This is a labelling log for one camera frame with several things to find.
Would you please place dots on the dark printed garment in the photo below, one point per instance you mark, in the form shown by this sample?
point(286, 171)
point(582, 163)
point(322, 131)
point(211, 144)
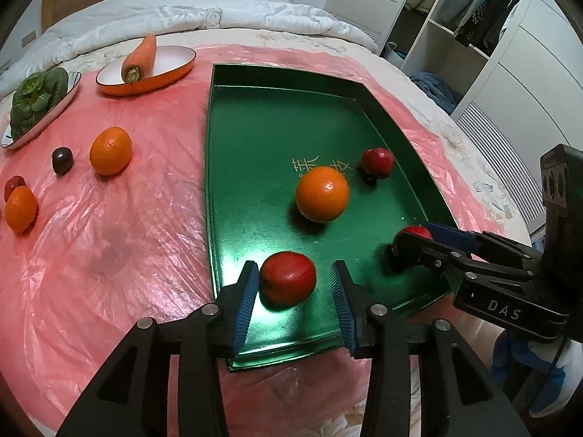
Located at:
point(496, 13)

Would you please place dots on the carrot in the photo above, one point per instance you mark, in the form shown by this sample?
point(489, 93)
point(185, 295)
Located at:
point(141, 57)

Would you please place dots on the blue cloth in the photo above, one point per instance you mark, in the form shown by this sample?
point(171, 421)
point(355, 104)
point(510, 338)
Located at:
point(432, 93)

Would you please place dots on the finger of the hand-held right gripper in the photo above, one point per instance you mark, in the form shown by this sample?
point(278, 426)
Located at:
point(455, 236)
point(428, 255)

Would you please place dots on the orange enamel bowl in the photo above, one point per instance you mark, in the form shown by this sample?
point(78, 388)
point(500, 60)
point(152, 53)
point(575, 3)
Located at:
point(173, 63)

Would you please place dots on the white louvred radiator cover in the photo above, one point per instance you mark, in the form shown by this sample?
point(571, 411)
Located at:
point(501, 159)

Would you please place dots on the white oval plate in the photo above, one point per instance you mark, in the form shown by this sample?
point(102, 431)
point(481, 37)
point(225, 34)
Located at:
point(59, 104)

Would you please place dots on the person's right hand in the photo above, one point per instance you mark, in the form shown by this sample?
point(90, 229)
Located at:
point(537, 366)

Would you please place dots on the dark purple plum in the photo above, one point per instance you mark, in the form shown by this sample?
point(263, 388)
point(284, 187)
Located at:
point(62, 160)

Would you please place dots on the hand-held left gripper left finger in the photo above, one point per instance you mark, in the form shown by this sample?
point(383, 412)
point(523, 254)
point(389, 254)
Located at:
point(246, 305)

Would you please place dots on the small red apple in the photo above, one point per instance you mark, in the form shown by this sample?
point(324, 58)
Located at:
point(377, 163)

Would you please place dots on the wall socket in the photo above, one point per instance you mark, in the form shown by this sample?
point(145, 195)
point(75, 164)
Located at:
point(28, 38)

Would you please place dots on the plastic bag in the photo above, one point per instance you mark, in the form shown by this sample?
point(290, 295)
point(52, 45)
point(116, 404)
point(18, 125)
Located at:
point(394, 54)

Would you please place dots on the orange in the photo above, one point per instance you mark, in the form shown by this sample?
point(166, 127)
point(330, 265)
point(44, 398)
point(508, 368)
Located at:
point(110, 151)
point(322, 194)
point(20, 209)

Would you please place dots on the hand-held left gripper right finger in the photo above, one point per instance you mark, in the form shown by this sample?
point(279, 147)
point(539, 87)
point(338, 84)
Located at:
point(344, 309)

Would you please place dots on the pink plastic sheet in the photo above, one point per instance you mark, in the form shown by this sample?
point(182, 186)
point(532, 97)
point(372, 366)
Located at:
point(114, 259)

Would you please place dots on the red plum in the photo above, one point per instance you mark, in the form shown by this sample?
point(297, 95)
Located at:
point(12, 183)
point(288, 278)
point(416, 231)

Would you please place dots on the white duvet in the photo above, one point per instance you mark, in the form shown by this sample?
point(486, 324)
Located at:
point(182, 13)

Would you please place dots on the green tray box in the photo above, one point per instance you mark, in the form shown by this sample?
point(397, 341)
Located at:
point(259, 168)

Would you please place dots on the dark green leafy vegetable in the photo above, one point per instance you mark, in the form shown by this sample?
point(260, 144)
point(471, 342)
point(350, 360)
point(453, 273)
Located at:
point(36, 100)

